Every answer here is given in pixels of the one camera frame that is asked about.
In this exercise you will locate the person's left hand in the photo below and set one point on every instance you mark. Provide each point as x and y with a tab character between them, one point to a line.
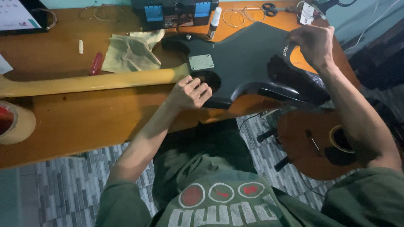
187	94

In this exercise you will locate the person's right hand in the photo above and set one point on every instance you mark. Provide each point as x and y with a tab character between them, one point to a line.
315	42

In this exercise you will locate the person's right fingers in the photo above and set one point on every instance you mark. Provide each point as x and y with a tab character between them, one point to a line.
296	39

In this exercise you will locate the person's left fingers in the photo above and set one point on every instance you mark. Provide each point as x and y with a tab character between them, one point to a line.
199	91

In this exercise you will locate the black electric guitar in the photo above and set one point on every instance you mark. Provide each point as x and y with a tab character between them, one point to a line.
246	60

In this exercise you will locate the white paper tag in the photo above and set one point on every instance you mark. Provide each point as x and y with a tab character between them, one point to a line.
306	14

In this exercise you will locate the white bottle with black label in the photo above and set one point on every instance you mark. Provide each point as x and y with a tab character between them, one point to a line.
214	20

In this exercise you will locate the yellow cloth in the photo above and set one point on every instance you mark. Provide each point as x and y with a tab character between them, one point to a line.
129	53

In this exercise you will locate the black guitar stand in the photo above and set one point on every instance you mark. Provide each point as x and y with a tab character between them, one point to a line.
266	135

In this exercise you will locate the black toolbox with blue latches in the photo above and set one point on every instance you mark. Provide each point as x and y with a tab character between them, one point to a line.
173	12

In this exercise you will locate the brown acoustic guitar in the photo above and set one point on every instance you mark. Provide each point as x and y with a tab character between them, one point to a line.
299	148

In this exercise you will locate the green printed shirt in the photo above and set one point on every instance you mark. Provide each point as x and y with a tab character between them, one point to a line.
221	205

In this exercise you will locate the small white ridged piece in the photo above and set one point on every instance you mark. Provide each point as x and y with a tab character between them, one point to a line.
81	46

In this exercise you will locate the brown packing tape roll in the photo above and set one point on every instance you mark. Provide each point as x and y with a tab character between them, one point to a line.
22	124

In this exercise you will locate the white paper sheet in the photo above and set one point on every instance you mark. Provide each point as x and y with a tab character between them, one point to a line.
4	65

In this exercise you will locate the black tablet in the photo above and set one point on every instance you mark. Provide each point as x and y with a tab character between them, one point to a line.
17	14

